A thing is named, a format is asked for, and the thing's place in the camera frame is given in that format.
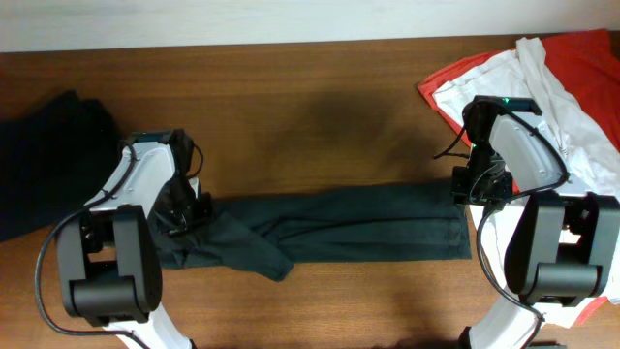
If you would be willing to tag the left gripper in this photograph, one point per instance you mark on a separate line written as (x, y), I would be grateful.
(175, 227)

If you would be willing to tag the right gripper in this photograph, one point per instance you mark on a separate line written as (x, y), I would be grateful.
(463, 194)

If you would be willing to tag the black Nike t-shirt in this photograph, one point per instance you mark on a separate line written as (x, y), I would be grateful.
(269, 235)

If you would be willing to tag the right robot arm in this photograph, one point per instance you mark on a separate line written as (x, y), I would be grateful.
(561, 250)

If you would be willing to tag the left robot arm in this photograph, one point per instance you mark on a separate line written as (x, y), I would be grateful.
(109, 270)

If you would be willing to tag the white t-shirt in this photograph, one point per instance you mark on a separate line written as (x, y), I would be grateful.
(542, 176)

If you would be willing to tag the folded black garment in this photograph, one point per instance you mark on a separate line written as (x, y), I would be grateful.
(53, 161)

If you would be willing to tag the red t-shirt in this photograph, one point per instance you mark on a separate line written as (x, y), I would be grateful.
(573, 77)

